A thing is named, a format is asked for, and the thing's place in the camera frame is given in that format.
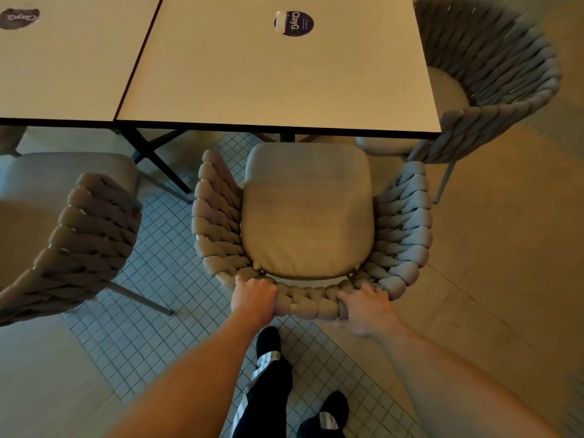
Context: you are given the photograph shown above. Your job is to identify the black shoe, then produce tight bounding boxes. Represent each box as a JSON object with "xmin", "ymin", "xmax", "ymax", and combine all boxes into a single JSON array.
[
  {"xmin": 255, "ymin": 326, "xmax": 282, "ymax": 361},
  {"xmin": 318, "ymin": 391, "xmax": 350, "ymax": 429}
]

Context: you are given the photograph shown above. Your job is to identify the round purple sticker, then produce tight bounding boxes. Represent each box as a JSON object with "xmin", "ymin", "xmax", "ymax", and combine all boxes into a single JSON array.
[
  {"xmin": 0, "ymin": 7, "xmax": 41, "ymax": 30},
  {"xmin": 274, "ymin": 11, "xmax": 315, "ymax": 38}
]

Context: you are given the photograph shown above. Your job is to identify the beige seat cushion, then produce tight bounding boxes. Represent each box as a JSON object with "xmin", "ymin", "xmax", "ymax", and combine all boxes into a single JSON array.
[
  {"xmin": 240, "ymin": 142, "xmax": 376, "ymax": 281},
  {"xmin": 0, "ymin": 152, "xmax": 140, "ymax": 288}
]

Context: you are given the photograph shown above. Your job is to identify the person's right hand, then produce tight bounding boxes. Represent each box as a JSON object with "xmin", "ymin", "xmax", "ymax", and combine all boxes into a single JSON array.
[{"xmin": 334, "ymin": 283, "xmax": 405, "ymax": 341}]

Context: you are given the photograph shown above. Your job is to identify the grey woven rope chair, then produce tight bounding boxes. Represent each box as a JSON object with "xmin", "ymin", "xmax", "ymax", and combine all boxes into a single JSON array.
[
  {"xmin": 0, "ymin": 152, "xmax": 195, "ymax": 327},
  {"xmin": 356, "ymin": 0, "xmax": 563, "ymax": 205},
  {"xmin": 191, "ymin": 149, "xmax": 433, "ymax": 322}
]

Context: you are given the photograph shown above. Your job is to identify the person's left forearm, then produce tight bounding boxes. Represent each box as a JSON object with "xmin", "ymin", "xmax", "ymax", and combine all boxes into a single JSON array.
[{"xmin": 105, "ymin": 310, "xmax": 271, "ymax": 438}]

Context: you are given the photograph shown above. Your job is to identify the person's left hand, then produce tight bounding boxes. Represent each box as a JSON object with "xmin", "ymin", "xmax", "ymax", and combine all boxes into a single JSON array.
[{"xmin": 230, "ymin": 275, "xmax": 280, "ymax": 332}]

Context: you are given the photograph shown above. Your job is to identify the black striped trousers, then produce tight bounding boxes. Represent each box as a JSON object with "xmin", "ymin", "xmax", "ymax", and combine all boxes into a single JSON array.
[{"xmin": 230, "ymin": 351, "xmax": 340, "ymax": 438}]

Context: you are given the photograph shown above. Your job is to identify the person's right forearm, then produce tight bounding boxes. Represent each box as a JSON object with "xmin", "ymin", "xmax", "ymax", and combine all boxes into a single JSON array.
[{"xmin": 374, "ymin": 323, "xmax": 560, "ymax": 438}]

